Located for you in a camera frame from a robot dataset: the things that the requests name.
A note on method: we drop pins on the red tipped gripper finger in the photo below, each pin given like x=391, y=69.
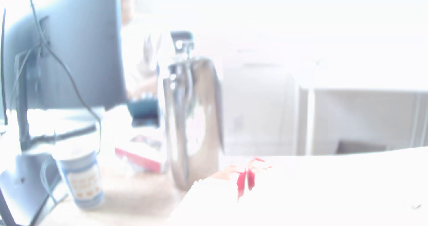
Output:
x=240, y=182
x=251, y=177

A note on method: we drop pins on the stainless steel kettle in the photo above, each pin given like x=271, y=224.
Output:
x=192, y=119

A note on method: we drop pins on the red white box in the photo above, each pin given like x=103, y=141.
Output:
x=140, y=155

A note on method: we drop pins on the dark teal object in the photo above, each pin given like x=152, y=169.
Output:
x=143, y=112

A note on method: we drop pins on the white desk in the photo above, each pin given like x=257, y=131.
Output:
x=361, y=119

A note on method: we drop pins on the blue white paper cup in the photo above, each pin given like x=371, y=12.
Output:
x=82, y=182

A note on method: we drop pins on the person in white shirt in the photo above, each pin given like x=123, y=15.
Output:
x=140, y=52

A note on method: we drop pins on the dark computer monitor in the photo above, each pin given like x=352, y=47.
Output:
x=83, y=52

